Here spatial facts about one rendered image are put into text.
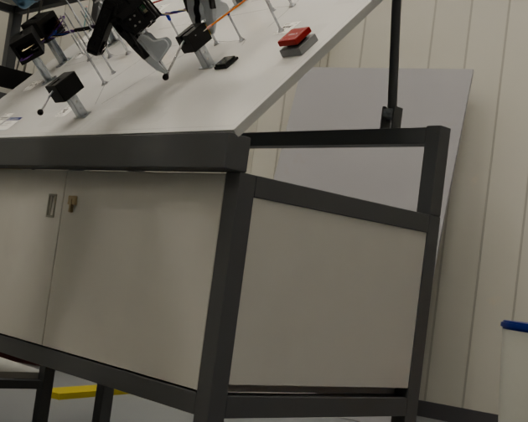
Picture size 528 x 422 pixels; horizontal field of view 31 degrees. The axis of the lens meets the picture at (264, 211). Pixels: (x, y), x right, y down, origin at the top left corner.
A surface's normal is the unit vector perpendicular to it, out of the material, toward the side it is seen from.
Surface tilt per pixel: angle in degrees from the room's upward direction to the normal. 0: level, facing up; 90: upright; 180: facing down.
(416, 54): 90
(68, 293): 90
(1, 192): 90
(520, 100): 90
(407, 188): 77
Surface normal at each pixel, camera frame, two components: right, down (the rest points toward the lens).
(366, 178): -0.43, -0.34
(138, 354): -0.72, -0.14
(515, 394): -0.86, -0.08
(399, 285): 0.68, 0.04
